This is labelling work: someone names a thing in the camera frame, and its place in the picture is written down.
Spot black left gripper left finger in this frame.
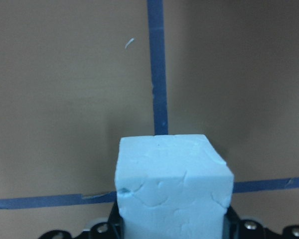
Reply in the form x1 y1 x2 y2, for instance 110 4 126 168
77 210 122 239

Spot light blue foam cube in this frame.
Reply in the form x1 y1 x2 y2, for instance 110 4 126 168
115 134 234 239

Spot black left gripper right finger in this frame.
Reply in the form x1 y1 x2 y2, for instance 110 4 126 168
223 206 266 239

